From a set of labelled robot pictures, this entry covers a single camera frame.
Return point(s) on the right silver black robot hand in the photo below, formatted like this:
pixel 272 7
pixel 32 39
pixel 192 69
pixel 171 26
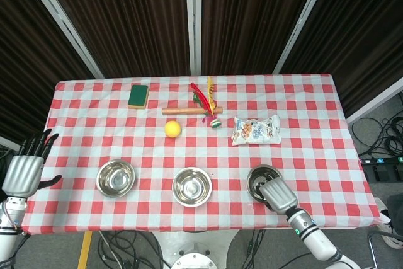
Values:
pixel 280 196

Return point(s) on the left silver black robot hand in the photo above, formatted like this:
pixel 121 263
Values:
pixel 22 174

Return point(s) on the stainless steel bowl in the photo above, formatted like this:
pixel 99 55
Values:
pixel 116 179
pixel 259 174
pixel 192 187

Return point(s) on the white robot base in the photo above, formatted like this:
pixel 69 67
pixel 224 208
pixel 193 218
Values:
pixel 195 259

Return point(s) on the white snack bag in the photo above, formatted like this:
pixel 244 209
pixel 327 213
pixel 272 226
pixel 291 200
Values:
pixel 255 132

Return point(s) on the red white checkered tablecloth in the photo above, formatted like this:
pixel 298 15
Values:
pixel 220 155

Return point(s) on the yellow floor tape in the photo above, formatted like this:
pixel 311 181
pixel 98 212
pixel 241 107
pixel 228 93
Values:
pixel 84 250

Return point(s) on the colourful feather shuttlecock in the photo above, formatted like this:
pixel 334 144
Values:
pixel 215 123

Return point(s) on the black power strip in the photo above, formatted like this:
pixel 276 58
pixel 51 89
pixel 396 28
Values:
pixel 378 169

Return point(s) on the dark brown curtain panel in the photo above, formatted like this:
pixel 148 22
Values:
pixel 362 29
pixel 252 20
pixel 126 23
pixel 31 61

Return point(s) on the white black sneaker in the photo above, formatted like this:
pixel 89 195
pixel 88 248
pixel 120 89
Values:
pixel 388 231

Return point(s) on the yellow ball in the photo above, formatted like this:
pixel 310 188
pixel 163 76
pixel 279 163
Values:
pixel 173 129

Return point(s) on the wooden rolling pin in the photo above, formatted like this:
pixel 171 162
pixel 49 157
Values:
pixel 179 111

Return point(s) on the green yellow scouring sponge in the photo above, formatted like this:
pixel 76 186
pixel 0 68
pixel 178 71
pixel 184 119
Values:
pixel 138 95

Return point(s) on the white partition base rail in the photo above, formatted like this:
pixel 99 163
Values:
pixel 6 142
pixel 374 104

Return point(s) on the white partition post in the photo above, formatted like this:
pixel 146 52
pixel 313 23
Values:
pixel 61 18
pixel 193 20
pixel 301 20

